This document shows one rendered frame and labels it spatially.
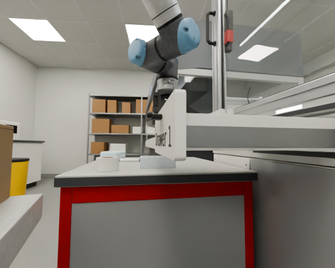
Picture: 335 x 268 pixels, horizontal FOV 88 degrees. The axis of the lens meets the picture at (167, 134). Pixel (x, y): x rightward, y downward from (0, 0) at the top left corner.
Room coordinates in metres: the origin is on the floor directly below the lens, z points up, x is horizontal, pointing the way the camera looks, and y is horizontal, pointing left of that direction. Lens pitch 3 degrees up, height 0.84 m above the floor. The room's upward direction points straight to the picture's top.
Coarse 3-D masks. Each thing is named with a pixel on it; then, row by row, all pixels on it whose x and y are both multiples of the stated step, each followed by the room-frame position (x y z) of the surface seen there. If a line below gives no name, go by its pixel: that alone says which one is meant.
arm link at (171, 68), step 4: (172, 60) 0.59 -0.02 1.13; (176, 60) 0.60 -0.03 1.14; (168, 64) 0.58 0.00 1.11; (172, 64) 0.59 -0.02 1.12; (176, 64) 0.60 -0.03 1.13; (164, 68) 0.58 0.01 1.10; (168, 68) 0.59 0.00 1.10; (172, 68) 0.59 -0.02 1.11; (176, 68) 0.60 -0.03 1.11; (160, 72) 0.59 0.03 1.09; (164, 72) 0.59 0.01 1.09; (168, 72) 0.59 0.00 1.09; (172, 72) 0.59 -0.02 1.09; (176, 72) 0.60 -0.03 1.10; (160, 76) 0.60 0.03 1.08; (164, 76) 0.59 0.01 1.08; (168, 76) 0.59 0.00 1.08; (172, 76) 0.59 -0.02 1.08; (176, 76) 0.60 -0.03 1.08
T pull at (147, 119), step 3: (147, 114) 0.36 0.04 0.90; (150, 114) 0.36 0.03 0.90; (153, 114) 0.38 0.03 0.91; (156, 114) 0.38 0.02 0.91; (159, 114) 0.39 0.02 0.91; (147, 117) 0.36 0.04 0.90; (150, 117) 0.36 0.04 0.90; (153, 117) 0.38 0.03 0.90; (156, 117) 0.38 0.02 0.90; (159, 117) 0.39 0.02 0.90; (147, 120) 0.40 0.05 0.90; (156, 120) 0.41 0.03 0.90; (159, 120) 0.41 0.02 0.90
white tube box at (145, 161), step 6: (144, 156) 0.68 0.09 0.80; (150, 156) 0.68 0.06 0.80; (156, 156) 0.68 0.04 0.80; (162, 156) 0.69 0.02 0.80; (144, 162) 0.60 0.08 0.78; (150, 162) 0.60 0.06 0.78; (156, 162) 0.61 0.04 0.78; (162, 162) 0.61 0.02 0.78; (168, 162) 0.61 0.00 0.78; (174, 162) 0.62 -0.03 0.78; (144, 168) 0.60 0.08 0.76; (150, 168) 0.60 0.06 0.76; (156, 168) 0.61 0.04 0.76; (162, 168) 0.61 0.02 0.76
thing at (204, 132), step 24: (192, 120) 0.28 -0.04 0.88; (216, 120) 0.29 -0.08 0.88; (240, 120) 0.30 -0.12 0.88; (264, 120) 0.30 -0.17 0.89; (288, 120) 0.31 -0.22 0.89; (312, 120) 0.32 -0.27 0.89; (192, 144) 0.28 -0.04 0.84; (216, 144) 0.29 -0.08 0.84; (240, 144) 0.29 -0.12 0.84; (264, 144) 0.30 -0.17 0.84; (288, 144) 0.31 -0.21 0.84; (312, 144) 0.32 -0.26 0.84
